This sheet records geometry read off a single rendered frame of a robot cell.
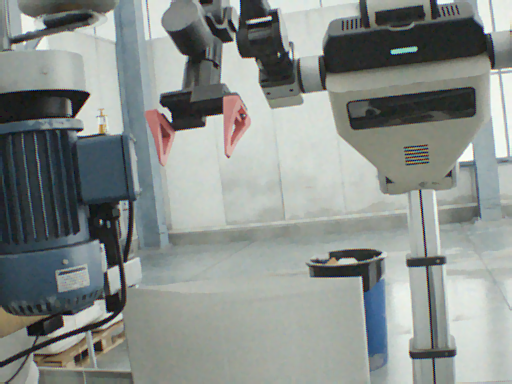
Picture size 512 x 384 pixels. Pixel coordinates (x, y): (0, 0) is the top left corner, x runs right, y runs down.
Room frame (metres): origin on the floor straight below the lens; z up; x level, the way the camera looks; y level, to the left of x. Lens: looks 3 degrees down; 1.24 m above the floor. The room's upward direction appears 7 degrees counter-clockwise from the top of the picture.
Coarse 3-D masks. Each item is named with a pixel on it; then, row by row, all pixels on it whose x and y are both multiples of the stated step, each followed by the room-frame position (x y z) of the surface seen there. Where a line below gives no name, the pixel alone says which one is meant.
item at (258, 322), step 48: (144, 288) 1.08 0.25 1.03; (192, 288) 1.10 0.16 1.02; (240, 288) 1.09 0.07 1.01; (288, 288) 0.97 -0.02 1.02; (336, 288) 0.97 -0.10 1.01; (144, 336) 1.08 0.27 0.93; (192, 336) 1.00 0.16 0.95; (240, 336) 0.96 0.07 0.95; (288, 336) 0.96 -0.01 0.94; (336, 336) 0.97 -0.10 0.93
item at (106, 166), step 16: (80, 144) 0.71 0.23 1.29; (96, 144) 0.71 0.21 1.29; (112, 144) 0.72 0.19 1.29; (128, 144) 0.72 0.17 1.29; (80, 160) 0.71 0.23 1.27; (96, 160) 0.71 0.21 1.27; (112, 160) 0.72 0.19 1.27; (128, 160) 0.72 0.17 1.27; (80, 176) 0.71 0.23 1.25; (96, 176) 0.71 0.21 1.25; (112, 176) 0.72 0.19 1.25; (128, 176) 0.72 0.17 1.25; (80, 192) 0.71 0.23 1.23; (96, 192) 0.71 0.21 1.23; (112, 192) 0.72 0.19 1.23; (128, 192) 0.72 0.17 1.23; (112, 208) 0.75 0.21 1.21
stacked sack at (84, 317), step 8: (80, 312) 3.76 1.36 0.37; (88, 312) 3.82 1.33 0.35; (96, 312) 3.91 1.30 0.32; (64, 320) 3.57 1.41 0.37; (72, 320) 3.61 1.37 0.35; (80, 320) 3.70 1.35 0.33; (88, 320) 3.78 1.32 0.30; (64, 328) 3.50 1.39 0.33; (72, 328) 3.60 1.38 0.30; (32, 336) 3.42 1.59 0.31; (48, 336) 3.40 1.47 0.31; (56, 336) 3.41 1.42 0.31
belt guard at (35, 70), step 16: (0, 64) 0.66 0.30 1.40; (16, 64) 0.66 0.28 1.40; (32, 64) 0.67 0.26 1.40; (48, 64) 0.68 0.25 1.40; (64, 64) 0.70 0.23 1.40; (80, 64) 0.73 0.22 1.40; (0, 80) 0.66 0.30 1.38; (16, 80) 0.66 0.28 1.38; (32, 80) 0.67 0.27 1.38; (48, 80) 0.68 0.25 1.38; (64, 80) 0.70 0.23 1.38; (80, 80) 0.72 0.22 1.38; (0, 96) 0.74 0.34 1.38; (16, 96) 0.76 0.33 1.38; (32, 96) 0.78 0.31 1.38; (48, 96) 0.79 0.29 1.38; (64, 96) 0.82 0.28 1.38; (80, 96) 0.84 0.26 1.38
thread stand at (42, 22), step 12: (0, 0) 0.92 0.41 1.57; (48, 12) 0.83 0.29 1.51; (60, 12) 0.83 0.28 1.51; (72, 12) 0.84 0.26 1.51; (84, 12) 0.85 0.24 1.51; (96, 12) 0.86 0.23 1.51; (36, 24) 0.87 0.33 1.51; (48, 24) 0.88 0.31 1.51; (60, 24) 0.89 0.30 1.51; (72, 24) 0.88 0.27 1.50; (84, 24) 0.88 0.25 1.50; (96, 24) 0.93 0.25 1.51; (12, 36) 0.92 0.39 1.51; (24, 36) 0.91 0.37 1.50; (36, 36) 0.90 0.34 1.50; (0, 48) 0.91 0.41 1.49; (12, 48) 0.91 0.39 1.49
